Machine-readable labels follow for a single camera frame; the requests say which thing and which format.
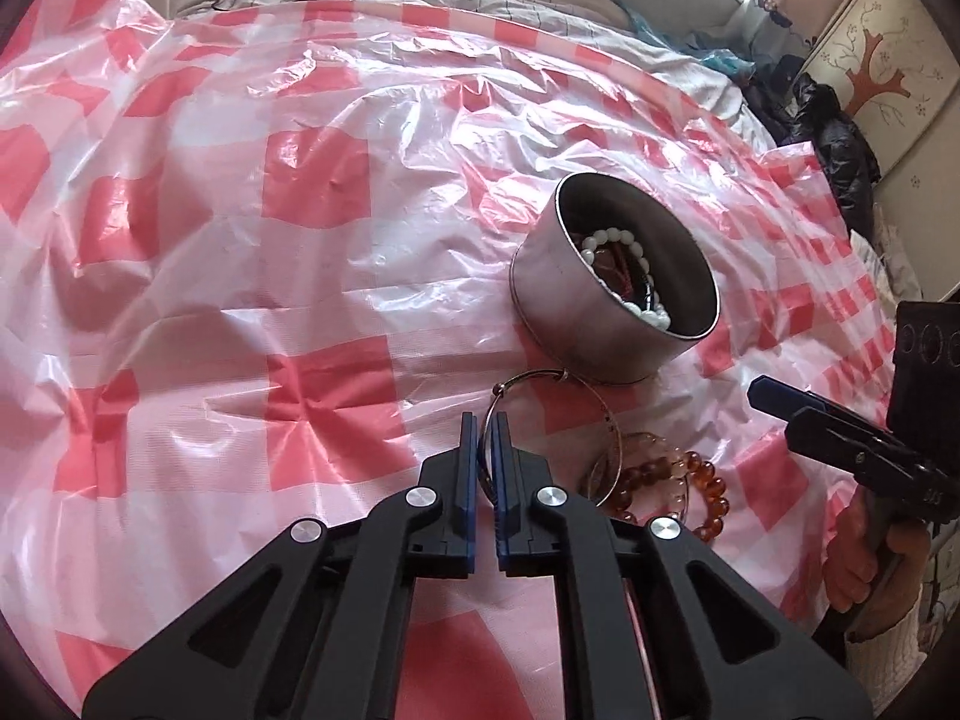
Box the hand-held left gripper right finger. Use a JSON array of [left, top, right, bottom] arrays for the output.
[[491, 412, 875, 720]]

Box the pile of mixed bracelets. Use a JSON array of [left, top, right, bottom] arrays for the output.
[[576, 227, 674, 332]]

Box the person's right hand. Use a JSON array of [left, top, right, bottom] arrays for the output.
[[821, 491, 938, 644]]

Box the round metal tin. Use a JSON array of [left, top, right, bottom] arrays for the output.
[[508, 171, 721, 387]]

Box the blue plastic bag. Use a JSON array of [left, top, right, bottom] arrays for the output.
[[621, 7, 760, 82]]

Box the dark jacket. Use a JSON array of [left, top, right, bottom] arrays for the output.
[[748, 56, 884, 235]]

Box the pale brown bead bracelet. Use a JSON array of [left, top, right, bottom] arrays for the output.
[[589, 431, 692, 522]]

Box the amber bead bracelet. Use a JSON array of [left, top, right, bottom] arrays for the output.
[[611, 448, 730, 542]]

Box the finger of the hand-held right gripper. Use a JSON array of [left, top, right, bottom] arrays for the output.
[[748, 375, 901, 458], [784, 405, 929, 496]]

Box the red white checked plastic sheet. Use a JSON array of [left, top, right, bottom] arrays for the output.
[[0, 0, 912, 720]]

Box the wardrobe door with tree print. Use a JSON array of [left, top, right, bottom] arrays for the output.
[[804, 0, 960, 182]]

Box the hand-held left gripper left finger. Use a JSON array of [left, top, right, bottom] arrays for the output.
[[81, 411, 481, 720]]

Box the pale printed curtain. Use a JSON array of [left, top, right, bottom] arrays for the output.
[[748, 0, 817, 55]]

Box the silver bangle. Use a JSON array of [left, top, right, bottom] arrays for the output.
[[480, 367, 623, 512]]

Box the person's right forearm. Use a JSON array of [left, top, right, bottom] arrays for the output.
[[844, 604, 947, 720]]

